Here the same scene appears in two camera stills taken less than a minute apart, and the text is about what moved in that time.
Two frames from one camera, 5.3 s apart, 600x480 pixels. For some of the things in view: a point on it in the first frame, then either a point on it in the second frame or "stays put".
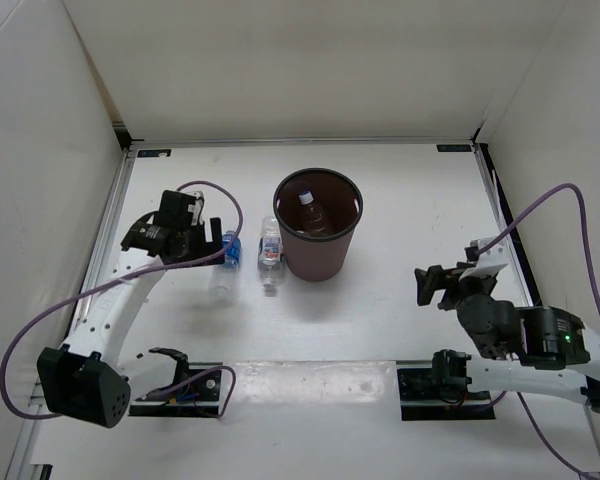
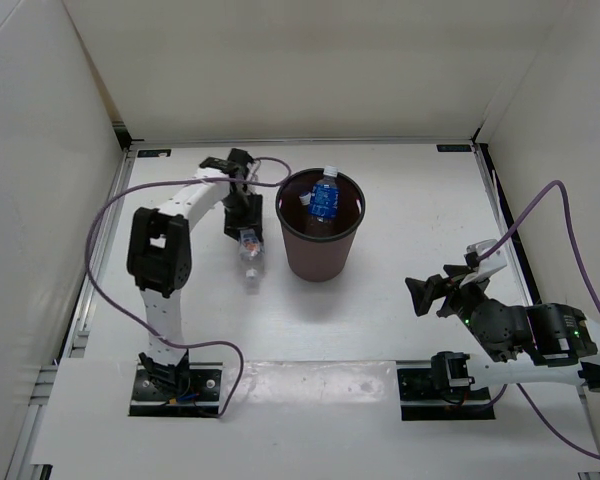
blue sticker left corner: x=155 y=152 stays put
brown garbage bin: x=318 y=259 stays put
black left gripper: x=205 y=248 → x=252 y=220
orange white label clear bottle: x=270 y=254 → x=251 y=255
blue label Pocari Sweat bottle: x=224 y=281 → x=324 y=203
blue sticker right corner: x=453 y=147 stays put
